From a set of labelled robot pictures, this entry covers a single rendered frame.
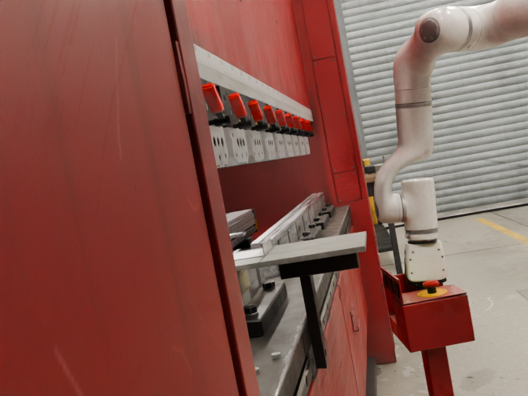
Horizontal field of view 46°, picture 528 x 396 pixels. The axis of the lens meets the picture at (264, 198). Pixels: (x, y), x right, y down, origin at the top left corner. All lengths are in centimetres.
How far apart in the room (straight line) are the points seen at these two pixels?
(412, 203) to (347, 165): 170
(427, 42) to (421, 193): 39
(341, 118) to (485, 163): 558
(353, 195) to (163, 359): 311
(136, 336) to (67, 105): 7
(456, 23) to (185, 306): 127
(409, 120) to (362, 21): 714
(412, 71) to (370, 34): 709
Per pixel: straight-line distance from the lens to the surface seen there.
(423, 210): 162
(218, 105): 108
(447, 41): 144
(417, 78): 158
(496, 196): 880
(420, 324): 155
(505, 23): 142
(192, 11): 120
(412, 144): 159
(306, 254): 107
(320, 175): 330
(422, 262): 165
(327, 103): 330
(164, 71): 25
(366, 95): 855
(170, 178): 23
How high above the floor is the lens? 116
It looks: 3 degrees down
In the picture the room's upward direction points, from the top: 11 degrees counter-clockwise
